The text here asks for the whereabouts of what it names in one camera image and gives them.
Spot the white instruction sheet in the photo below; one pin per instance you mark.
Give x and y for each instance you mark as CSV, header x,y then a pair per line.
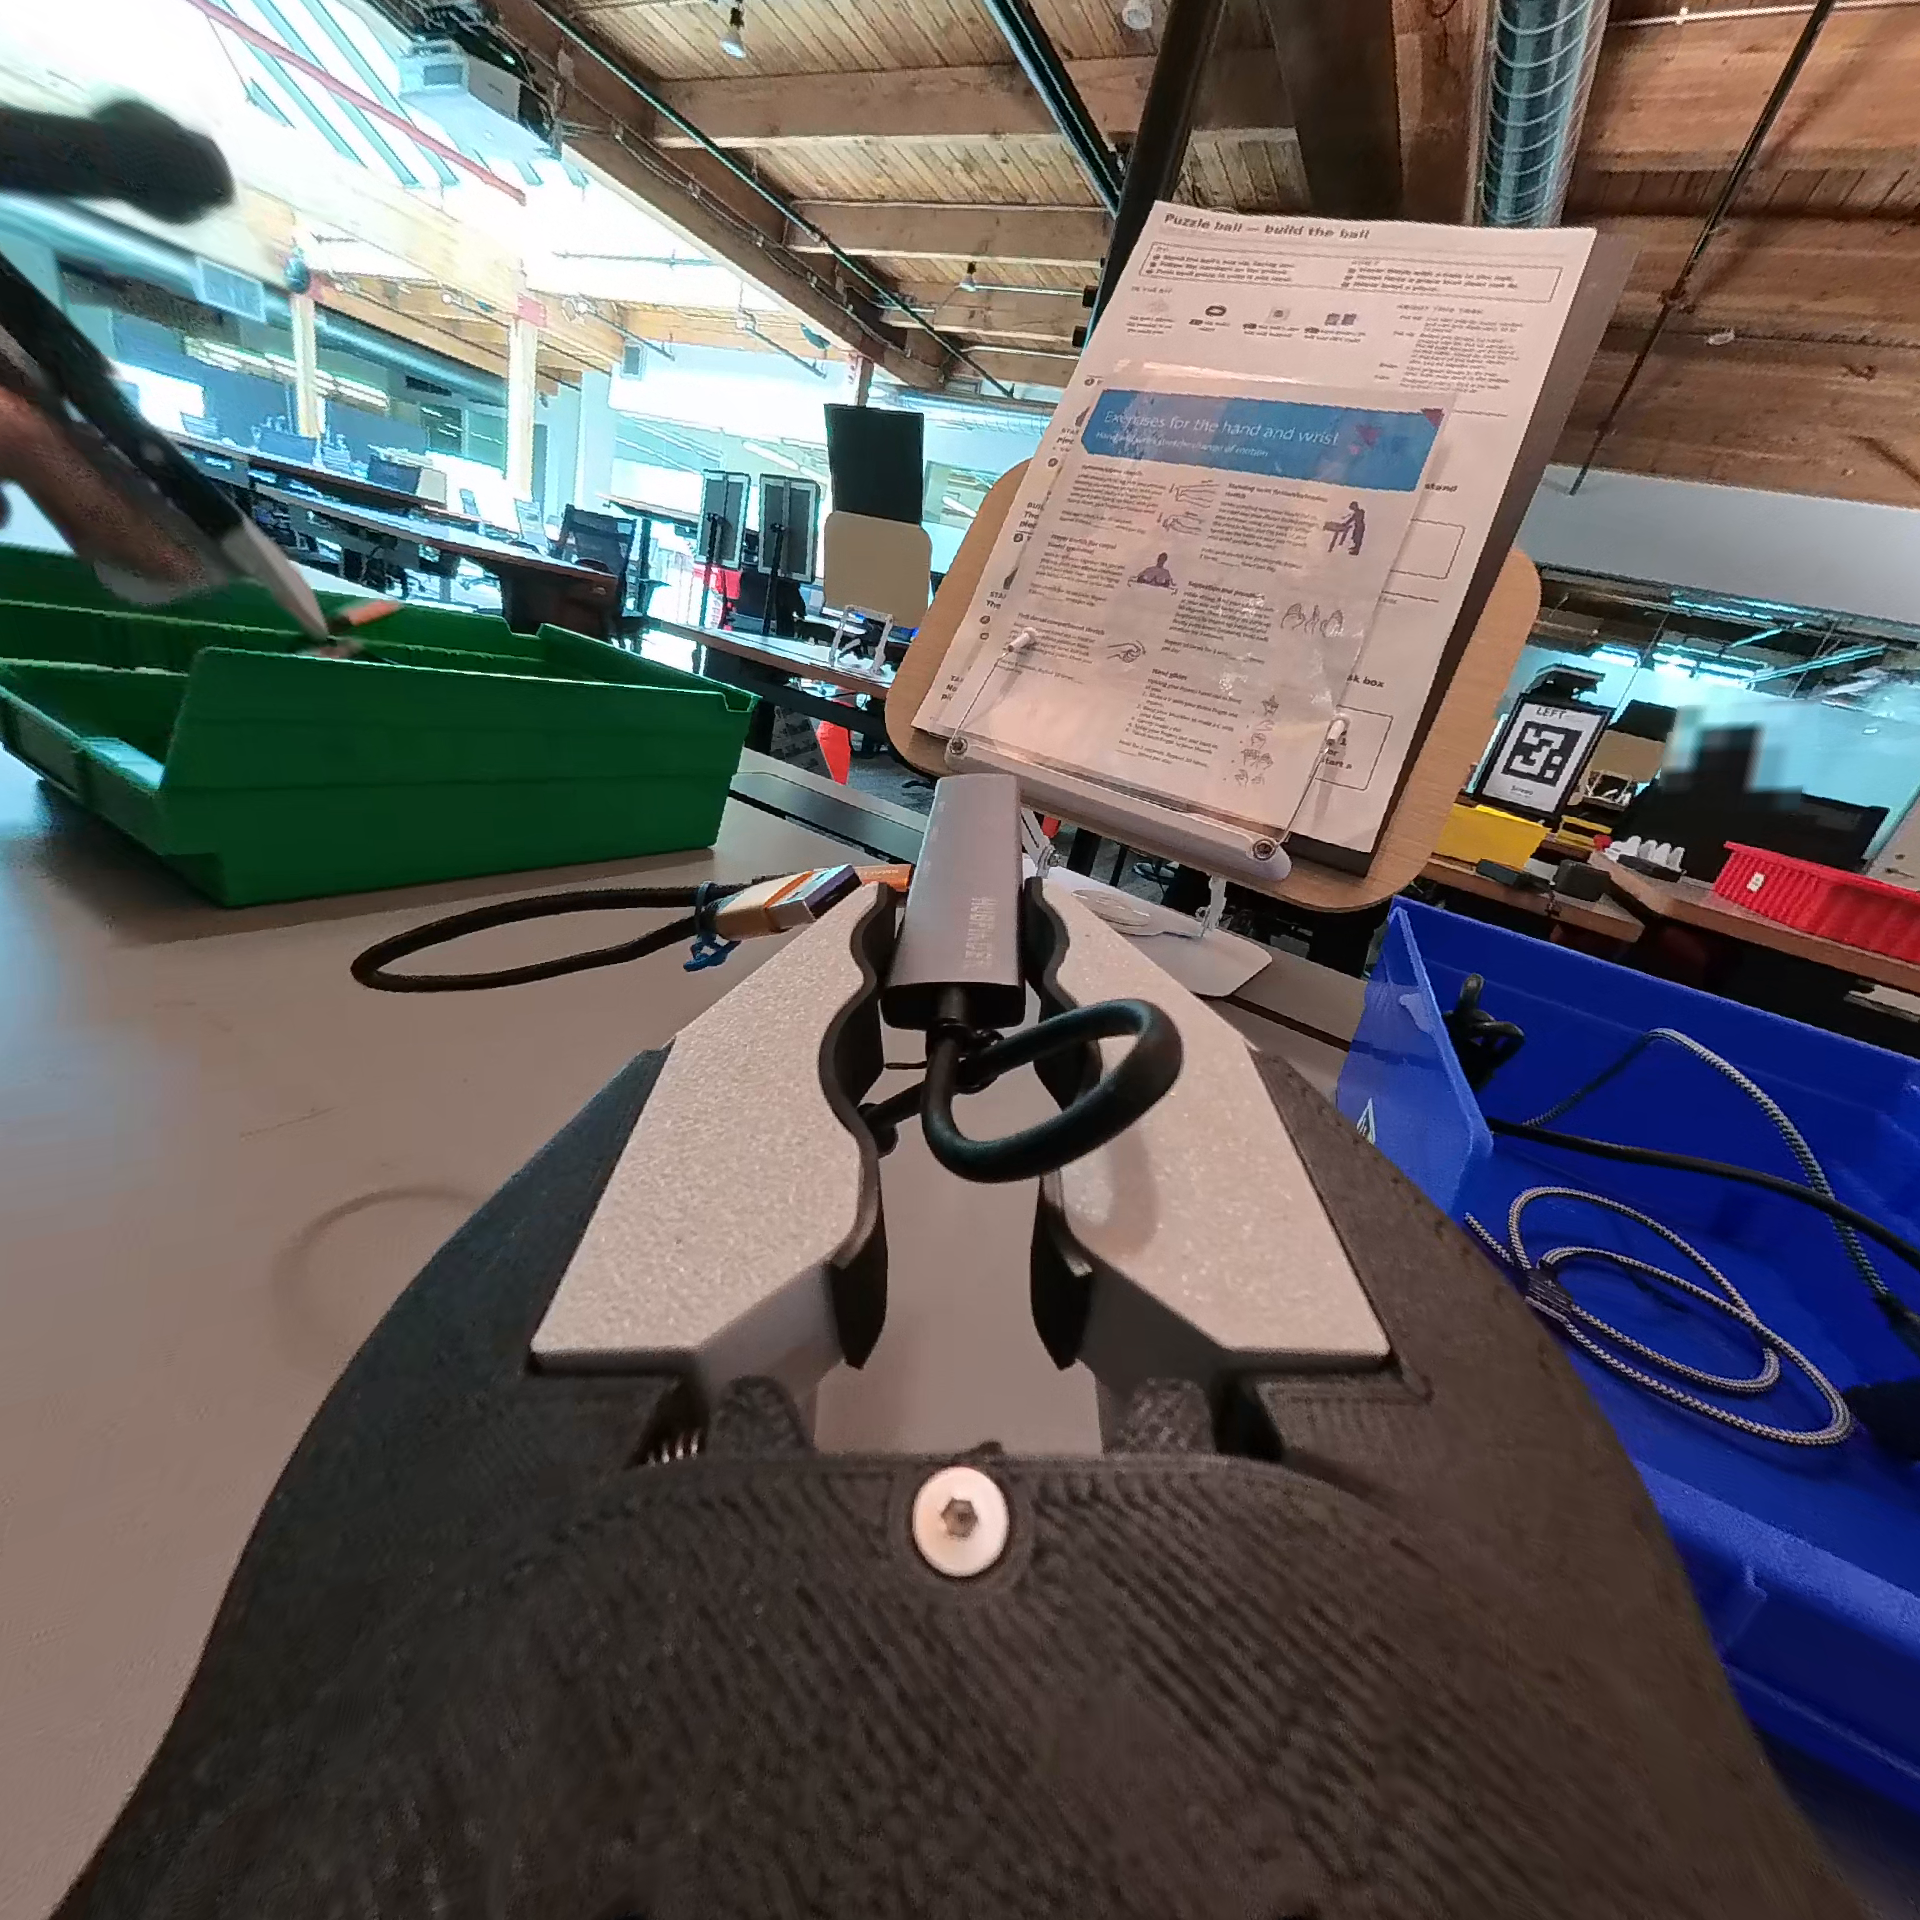
x,y
1484,391

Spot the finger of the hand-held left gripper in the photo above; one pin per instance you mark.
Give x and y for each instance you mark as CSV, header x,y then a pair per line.
x,y
164,464

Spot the dark wooden office table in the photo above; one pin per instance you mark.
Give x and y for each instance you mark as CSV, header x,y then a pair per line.
x,y
450,549

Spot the orange traffic cone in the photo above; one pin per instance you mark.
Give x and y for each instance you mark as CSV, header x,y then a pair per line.
x,y
834,752

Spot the green plastic bin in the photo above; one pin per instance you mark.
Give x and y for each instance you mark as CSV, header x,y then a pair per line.
x,y
90,579
450,780

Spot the silver ventilation duct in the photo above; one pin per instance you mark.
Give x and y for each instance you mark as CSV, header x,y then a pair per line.
x,y
1543,105

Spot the blue plastic bin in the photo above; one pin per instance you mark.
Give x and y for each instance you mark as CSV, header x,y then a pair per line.
x,y
1694,1545

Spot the wooden document stand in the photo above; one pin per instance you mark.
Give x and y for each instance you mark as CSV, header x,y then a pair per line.
x,y
1448,780

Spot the red plastic bin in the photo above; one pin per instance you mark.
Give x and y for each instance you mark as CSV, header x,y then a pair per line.
x,y
1814,892

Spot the grey usb hub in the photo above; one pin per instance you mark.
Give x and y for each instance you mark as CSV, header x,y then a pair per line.
x,y
962,900

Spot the blue header leaflet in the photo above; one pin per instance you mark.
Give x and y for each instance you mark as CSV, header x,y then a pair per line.
x,y
1244,443

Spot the beige board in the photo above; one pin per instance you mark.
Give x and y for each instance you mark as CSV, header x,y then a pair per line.
x,y
873,571

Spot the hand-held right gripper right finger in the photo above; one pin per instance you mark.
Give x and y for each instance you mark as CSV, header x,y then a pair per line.
x,y
1230,1231

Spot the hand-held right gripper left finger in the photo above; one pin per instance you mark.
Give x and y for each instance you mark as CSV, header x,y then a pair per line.
x,y
705,1170

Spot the black upright panel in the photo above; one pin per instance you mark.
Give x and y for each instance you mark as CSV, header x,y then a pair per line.
x,y
873,464

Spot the yellow plastic bin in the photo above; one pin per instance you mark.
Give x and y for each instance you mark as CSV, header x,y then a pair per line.
x,y
1484,836

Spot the black white marker sign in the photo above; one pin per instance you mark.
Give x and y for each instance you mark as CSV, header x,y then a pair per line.
x,y
1545,750

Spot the person's left hand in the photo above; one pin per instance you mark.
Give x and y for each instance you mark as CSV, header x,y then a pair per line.
x,y
38,451

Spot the white ceiling unit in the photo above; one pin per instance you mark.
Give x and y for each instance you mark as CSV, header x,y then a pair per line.
x,y
458,86

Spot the black office chair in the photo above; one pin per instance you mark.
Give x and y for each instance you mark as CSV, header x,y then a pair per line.
x,y
596,540

